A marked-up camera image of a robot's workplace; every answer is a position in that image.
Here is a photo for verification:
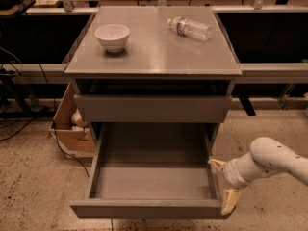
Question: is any grey drawer cabinet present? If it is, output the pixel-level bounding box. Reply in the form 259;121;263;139
65;7;242;140

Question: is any grey metal rail barrier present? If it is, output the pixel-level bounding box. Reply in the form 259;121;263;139
1;6;308;85

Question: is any clear plastic water bottle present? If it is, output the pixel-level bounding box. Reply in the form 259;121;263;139
167;16;211;41

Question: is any white cup in box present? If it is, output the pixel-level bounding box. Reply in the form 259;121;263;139
71;111;87;127

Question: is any black floor cable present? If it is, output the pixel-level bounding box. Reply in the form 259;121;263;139
51;121;90;179

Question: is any white ceramic bowl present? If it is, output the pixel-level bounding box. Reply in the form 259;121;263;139
95;24;130;52

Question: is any brown cardboard box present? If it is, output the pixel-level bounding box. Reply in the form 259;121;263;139
49;84;95;158

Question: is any grey top drawer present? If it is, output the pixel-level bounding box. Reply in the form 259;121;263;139
73;79;233;124

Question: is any grey drawer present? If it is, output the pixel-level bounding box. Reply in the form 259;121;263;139
73;79;233;124
70;123;227;219

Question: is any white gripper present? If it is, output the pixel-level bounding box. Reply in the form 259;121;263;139
208;159;249;215

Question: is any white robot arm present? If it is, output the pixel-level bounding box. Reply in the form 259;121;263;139
208;137;308;215

